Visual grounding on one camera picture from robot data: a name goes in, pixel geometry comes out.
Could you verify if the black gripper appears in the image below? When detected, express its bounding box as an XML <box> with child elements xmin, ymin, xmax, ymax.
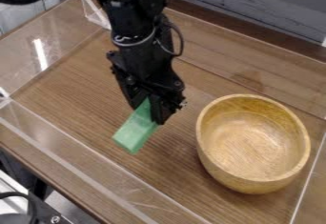
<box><xmin>106</xmin><ymin>33</ymin><xmax>184</xmax><ymax>125</ymax></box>

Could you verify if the green rectangular block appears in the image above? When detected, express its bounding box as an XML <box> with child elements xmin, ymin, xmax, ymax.
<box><xmin>112</xmin><ymin>99</ymin><xmax>157</xmax><ymax>154</ymax></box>

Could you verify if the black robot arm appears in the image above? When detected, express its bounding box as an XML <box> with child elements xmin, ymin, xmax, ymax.
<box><xmin>96</xmin><ymin>0</ymin><xmax>184</xmax><ymax>125</ymax></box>

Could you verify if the brown wooden bowl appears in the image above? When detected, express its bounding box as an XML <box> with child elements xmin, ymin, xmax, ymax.
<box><xmin>196</xmin><ymin>94</ymin><xmax>311</xmax><ymax>194</ymax></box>

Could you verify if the clear acrylic front wall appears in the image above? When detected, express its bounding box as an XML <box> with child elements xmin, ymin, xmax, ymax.
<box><xmin>0</xmin><ymin>98</ymin><xmax>211</xmax><ymax>224</ymax></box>

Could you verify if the black metal table frame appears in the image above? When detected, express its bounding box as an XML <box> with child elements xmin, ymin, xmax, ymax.
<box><xmin>0</xmin><ymin>150</ymin><xmax>74</xmax><ymax>224</ymax></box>

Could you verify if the black cable lower left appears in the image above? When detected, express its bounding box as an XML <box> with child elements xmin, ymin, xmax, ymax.
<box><xmin>0</xmin><ymin>191</ymin><xmax>40</xmax><ymax>224</ymax></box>

